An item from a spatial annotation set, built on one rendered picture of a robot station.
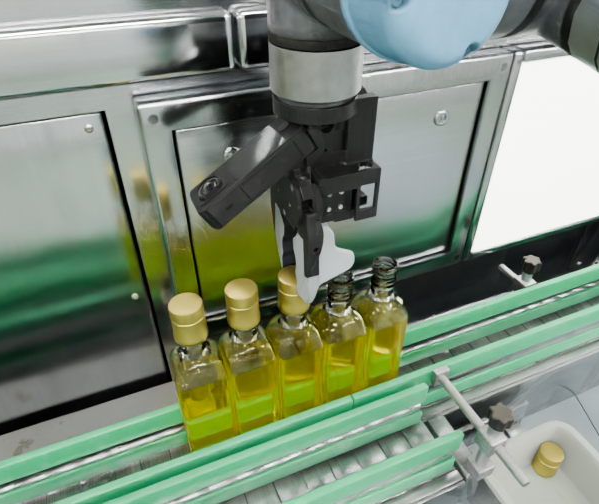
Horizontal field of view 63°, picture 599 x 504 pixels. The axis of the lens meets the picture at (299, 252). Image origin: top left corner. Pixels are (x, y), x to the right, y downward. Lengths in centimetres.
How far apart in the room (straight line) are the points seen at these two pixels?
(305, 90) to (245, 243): 29
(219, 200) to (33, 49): 21
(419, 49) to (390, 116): 37
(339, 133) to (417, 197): 31
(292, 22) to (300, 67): 3
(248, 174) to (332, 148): 8
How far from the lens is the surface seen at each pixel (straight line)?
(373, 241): 73
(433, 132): 69
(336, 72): 39
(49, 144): 57
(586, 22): 34
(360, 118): 44
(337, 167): 44
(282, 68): 39
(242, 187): 41
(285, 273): 52
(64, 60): 51
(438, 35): 27
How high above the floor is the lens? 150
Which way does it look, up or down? 37 degrees down
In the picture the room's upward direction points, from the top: straight up
